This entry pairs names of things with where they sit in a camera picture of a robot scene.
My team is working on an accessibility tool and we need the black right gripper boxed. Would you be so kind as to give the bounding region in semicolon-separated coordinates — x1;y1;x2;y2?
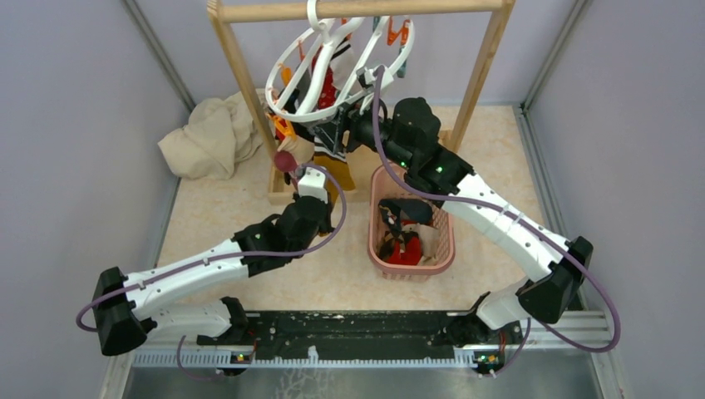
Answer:
309;90;415;170

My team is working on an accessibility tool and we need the mustard yellow sock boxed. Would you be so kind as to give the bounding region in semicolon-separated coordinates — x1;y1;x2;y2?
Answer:
313;137;357;191

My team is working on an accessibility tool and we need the pink plastic laundry basket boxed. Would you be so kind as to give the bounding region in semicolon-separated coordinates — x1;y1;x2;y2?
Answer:
367;166;456;282

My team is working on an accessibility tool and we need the beige maroon striped sock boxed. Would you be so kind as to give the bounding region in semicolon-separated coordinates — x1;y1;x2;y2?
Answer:
274;136;314;188

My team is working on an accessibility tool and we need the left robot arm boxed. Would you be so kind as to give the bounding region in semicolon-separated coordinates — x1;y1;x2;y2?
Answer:
91;196;334;357

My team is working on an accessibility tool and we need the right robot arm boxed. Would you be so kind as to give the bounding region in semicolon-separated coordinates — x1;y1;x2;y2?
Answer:
308;97;594;342

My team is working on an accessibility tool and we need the white round clip hanger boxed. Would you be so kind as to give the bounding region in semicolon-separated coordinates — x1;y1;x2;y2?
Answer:
265;1;416;125

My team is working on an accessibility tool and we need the red snowflake sock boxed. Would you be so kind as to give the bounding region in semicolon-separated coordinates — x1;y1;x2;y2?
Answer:
316;55;338;110

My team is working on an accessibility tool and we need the orange plastic clip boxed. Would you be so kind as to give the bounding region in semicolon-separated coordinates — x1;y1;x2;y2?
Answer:
267;113;297;142

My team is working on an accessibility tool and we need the white sock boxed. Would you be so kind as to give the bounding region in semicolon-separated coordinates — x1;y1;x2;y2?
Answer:
329;39;357;91

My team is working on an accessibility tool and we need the beige crumpled cloth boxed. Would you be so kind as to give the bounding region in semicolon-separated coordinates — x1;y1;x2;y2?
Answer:
157;92;263;180

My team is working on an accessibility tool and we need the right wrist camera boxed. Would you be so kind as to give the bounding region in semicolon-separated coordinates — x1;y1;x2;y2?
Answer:
356;65;395;102

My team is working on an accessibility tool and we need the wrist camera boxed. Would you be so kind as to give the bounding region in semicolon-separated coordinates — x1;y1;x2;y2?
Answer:
356;65;395;102
297;167;328;203

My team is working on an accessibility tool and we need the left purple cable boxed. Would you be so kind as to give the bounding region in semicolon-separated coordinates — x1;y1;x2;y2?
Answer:
76;162;348;381

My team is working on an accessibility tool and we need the purple cable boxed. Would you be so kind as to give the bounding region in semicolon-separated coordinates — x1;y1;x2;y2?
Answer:
371;66;622;354
76;162;348;381

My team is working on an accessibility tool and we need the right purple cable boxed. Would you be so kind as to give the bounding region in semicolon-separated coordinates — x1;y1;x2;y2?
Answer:
371;66;622;354

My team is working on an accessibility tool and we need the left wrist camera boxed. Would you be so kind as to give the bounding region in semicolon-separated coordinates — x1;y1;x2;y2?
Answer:
297;167;328;203

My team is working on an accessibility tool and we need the wooden drying rack frame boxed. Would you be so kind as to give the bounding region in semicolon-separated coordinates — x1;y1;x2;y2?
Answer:
206;0;517;206

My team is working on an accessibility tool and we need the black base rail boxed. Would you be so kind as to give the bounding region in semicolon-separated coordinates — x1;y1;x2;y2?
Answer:
196;311;524;372

